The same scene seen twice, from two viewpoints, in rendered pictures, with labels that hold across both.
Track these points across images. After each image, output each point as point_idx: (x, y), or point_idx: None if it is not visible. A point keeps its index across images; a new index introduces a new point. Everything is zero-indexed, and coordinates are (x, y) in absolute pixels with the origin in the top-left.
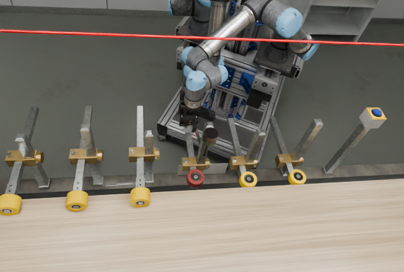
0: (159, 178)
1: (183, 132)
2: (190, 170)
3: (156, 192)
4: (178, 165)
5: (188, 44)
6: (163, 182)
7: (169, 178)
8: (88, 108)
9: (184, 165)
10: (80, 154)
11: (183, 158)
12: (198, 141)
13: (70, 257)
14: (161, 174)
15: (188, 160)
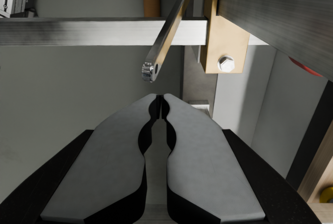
0: (195, 88)
1: None
2: (258, 44)
3: (329, 163)
4: (198, 62)
5: None
6: (207, 79)
7: (198, 65)
8: None
9: (242, 69)
10: None
11: (210, 70)
12: (181, 19)
13: None
14: (185, 83)
15: (222, 51)
